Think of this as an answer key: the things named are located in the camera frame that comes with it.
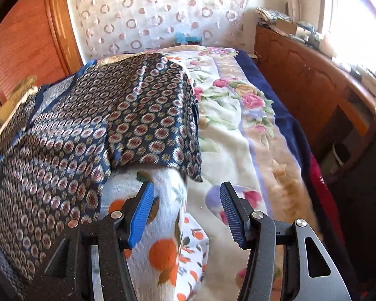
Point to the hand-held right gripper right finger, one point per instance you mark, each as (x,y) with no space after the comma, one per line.
(233,218)

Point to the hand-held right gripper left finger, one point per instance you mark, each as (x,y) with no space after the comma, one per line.
(141,218)

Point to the navy medallion print garment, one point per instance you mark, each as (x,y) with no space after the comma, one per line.
(81,116)

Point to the white orange fruit print cloth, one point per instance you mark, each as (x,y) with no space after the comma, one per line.
(163,250)

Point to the gold embroidered cushion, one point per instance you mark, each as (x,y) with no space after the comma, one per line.
(12,100)

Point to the cream floral fleece blanket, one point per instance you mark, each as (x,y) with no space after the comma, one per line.
(232,138)

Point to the red cloth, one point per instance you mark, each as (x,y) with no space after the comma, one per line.
(319,178)

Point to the navy blue blanket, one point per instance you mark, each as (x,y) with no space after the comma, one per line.
(288,116)

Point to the wooden wardrobe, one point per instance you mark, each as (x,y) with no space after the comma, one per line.
(22,44)

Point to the grey waste bin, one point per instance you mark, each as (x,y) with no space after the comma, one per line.
(340,156)

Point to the wooden cabinet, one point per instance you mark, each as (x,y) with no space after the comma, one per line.
(300,69)

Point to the small blue object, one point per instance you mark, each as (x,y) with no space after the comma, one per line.
(188,39)

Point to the pile of small household items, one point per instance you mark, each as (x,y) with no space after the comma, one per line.
(341,56)

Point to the cardboard box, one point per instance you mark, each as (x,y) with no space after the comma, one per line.
(286,26)

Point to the white circle pattern curtain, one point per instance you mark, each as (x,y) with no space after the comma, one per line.
(144,12)

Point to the stack of patterned papers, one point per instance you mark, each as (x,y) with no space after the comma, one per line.
(272,15)

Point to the bright window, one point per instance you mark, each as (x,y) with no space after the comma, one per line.
(357,15)

